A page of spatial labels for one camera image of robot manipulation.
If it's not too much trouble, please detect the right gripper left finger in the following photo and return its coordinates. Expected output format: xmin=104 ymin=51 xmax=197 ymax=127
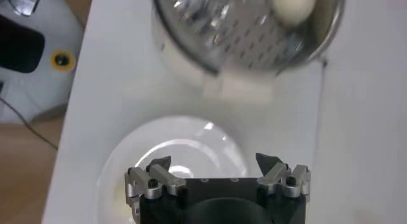
xmin=124 ymin=155 xmax=188 ymax=200

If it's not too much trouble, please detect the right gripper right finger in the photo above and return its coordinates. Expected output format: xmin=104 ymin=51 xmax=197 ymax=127
xmin=255 ymin=152 xmax=312 ymax=199

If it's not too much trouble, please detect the white steamed baozi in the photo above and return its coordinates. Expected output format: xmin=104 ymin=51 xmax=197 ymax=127
xmin=272 ymin=0 xmax=317 ymax=25

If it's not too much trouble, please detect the stainless steel steamer basket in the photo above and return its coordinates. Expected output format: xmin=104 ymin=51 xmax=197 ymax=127
xmin=149 ymin=0 xmax=347 ymax=76

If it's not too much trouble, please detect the white round plate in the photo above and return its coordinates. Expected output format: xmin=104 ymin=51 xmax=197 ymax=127
xmin=95 ymin=115 xmax=251 ymax=224

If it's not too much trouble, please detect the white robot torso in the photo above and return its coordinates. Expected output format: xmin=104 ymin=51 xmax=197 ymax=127
xmin=0 ymin=0 xmax=84 ymax=124

